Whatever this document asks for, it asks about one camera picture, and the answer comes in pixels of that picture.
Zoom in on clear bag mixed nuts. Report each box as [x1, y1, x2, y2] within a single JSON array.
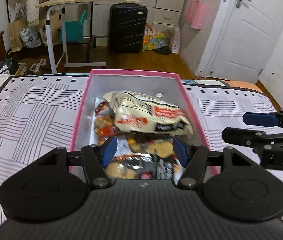
[[116, 132, 174, 158]]

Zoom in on large cream snack bag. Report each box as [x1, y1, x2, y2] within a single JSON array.
[[104, 91, 193, 137]]

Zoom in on pink storage box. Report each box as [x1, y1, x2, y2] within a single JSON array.
[[71, 69, 206, 180]]

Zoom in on small clear peanut bag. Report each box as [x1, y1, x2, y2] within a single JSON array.
[[94, 98, 121, 145]]

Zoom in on black cracker snack pack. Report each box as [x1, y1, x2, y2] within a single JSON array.
[[149, 154, 184, 183]]

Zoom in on striped white bed sheet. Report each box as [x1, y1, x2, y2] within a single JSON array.
[[0, 73, 283, 234]]

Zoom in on white room door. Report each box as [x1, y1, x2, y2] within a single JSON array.
[[196, 0, 283, 83]]

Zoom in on colourful cardboard box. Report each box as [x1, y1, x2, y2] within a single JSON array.
[[142, 23, 171, 51]]

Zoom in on white plastic floor bag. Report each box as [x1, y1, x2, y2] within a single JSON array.
[[169, 25, 180, 54]]

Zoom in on teal bag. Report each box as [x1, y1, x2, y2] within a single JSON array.
[[65, 10, 87, 43]]

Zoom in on pink hanging bag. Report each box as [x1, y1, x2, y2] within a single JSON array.
[[183, 0, 209, 30]]

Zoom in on black suitcase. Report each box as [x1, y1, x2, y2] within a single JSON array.
[[108, 3, 148, 54]]

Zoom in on brown paper bag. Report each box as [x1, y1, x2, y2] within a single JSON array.
[[8, 19, 28, 52]]

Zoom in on wooden rolling side table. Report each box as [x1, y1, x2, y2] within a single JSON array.
[[36, 0, 139, 74]]

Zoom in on white wardrobe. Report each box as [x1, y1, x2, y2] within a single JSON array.
[[91, 0, 190, 47]]

